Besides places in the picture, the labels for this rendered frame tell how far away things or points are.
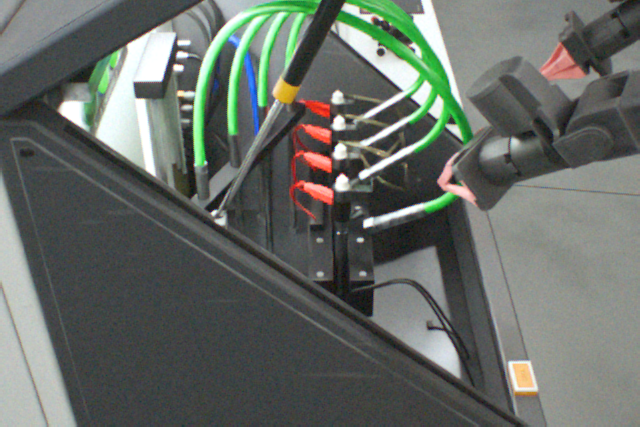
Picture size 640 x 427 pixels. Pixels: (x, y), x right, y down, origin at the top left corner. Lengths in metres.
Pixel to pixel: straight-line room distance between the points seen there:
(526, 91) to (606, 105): 0.08
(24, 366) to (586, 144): 0.63
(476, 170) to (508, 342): 0.35
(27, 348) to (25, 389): 0.07
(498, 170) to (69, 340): 0.49
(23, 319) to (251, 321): 0.23
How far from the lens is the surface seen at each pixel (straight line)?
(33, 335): 0.90
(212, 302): 0.82
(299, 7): 0.94
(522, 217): 2.96
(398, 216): 1.04
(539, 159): 0.85
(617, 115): 0.79
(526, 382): 1.13
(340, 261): 1.23
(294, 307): 0.82
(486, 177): 0.91
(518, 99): 0.83
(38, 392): 0.97
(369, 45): 1.84
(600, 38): 1.18
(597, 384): 2.46
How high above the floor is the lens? 1.81
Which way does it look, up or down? 37 degrees down
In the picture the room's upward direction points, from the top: straight up
